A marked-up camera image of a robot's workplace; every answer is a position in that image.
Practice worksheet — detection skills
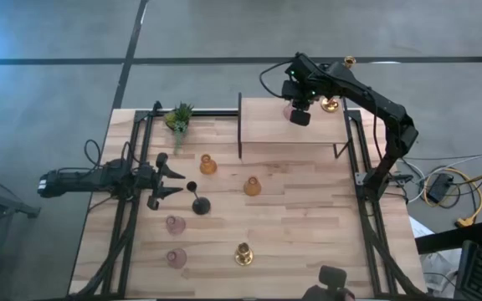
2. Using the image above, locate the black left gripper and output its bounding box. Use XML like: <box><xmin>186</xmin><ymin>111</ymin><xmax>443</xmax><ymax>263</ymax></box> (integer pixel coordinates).
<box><xmin>146</xmin><ymin>152</ymin><xmax>187</xmax><ymax>211</ymax></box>

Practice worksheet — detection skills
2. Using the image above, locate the gold candlestick holder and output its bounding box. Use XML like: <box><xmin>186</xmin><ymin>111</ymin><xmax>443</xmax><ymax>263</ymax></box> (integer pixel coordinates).
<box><xmin>320</xmin><ymin>55</ymin><xmax>356</xmax><ymax>114</ymax></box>
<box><xmin>233</xmin><ymin>242</ymin><xmax>254</xmax><ymax>267</ymax></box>

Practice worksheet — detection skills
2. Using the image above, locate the black candlestick holder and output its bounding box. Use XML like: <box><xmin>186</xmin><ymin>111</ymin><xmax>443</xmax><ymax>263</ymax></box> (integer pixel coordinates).
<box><xmin>185</xmin><ymin>181</ymin><xmax>212</xmax><ymax>217</ymax></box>

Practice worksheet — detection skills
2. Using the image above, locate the amber glass candle holder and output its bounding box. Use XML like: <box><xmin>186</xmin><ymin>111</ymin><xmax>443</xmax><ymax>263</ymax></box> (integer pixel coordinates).
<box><xmin>242</xmin><ymin>176</ymin><xmax>263</xmax><ymax>197</ymax></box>
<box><xmin>199</xmin><ymin>153</ymin><xmax>218</xmax><ymax>176</ymax></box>

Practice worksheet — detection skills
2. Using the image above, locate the wooden shelf with black brackets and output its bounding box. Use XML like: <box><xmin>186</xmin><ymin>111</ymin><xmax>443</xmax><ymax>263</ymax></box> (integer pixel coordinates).
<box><xmin>237</xmin><ymin>92</ymin><xmax>351</xmax><ymax>161</ymax></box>

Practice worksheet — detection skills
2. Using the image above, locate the small green potted plant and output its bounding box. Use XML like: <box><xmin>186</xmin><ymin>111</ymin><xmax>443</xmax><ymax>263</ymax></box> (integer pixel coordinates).
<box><xmin>163</xmin><ymin>102</ymin><xmax>195</xmax><ymax>154</ymax></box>

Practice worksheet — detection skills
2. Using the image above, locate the black power adapter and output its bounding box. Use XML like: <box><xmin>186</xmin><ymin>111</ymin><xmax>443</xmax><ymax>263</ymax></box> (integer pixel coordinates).
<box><xmin>427</xmin><ymin>173</ymin><xmax>455</xmax><ymax>205</ymax></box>

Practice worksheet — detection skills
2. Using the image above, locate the grey metal stand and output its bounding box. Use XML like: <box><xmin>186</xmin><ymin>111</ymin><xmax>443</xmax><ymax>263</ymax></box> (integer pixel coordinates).
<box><xmin>0</xmin><ymin>166</ymin><xmax>41</xmax><ymax>301</ymax></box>

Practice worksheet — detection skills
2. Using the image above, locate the black handheld device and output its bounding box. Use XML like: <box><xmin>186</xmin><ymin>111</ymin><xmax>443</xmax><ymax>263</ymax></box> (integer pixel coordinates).
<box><xmin>318</xmin><ymin>265</ymin><xmax>348</xmax><ymax>290</ymax></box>

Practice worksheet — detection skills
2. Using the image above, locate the black desk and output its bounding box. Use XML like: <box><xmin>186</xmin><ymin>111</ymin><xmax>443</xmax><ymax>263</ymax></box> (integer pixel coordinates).
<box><xmin>414</xmin><ymin>222</ymin><xmax>482</xmax><ymax>255</ymax></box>

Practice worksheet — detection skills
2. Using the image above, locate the white plastic sheet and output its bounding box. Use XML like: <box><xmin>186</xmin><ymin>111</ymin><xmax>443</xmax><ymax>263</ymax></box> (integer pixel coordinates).
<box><xmin>408</xmin><ymin>217</ymin><xmax>462</xmax><ymax>296</ymax></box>

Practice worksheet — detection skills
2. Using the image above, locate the black metal table frame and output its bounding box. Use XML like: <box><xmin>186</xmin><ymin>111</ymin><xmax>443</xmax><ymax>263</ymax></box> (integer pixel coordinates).
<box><xmin>68</xmin><ymin>94</ymin><xmax>428</xmax><ymax>300</ymax></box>

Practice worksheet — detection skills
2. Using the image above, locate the yellow cable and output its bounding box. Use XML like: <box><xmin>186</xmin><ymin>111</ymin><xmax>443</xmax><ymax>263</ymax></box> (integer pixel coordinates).
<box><xmin>423</xmin><ymin>166</ymin><xmax>482</xmax><ymax>229</ymax></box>

